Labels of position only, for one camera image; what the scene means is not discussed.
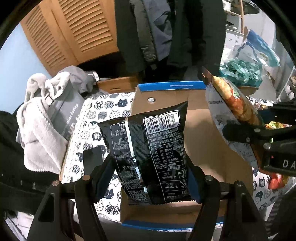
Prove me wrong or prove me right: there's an orange rice cracker bag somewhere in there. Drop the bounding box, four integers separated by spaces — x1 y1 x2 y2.
199 67 292 189

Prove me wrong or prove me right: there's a brown cardboard box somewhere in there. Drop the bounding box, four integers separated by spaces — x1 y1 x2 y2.
238 86 259 96

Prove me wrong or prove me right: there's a grey hanging jacket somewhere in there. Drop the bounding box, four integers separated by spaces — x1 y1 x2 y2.
128 0 173 63

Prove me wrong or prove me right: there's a blue white plastic bag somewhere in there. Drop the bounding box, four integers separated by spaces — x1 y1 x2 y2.
230 30 280 67

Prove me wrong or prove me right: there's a grey hoodie cloth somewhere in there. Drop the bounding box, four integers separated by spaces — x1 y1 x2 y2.
59 65 99 94

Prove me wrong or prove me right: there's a black snack packet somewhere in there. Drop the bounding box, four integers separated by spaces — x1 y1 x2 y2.
98 101 189 205

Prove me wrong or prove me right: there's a white grey towel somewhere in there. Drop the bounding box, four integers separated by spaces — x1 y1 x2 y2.
16 71 70 174

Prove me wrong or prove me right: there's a wooden louvered door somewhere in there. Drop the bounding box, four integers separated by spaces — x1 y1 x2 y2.
21 0 118 76

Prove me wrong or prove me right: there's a shoe rack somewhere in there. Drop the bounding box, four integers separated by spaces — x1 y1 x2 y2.
277 75 295 102

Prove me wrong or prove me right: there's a black hanging coat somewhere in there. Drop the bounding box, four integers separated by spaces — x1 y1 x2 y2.
114 1 226 80

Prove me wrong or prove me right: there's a small wooden crate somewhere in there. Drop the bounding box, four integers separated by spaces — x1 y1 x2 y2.
97 76 139 93

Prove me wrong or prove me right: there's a teal plastic bag pile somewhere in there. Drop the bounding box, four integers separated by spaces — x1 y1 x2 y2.
220 59 262 88

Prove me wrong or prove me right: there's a blue cardboard box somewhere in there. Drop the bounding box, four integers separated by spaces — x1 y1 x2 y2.
120 81 254 232

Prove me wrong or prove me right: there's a grey tote bag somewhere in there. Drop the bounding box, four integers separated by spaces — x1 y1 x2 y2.
45 82 84 141

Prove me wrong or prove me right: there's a wooden shelf rack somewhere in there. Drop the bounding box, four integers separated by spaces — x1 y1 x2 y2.
222 0 245 33

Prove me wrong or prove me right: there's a cat pattern tablecloth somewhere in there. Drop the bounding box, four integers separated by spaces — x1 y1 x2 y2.
62 90 295 230

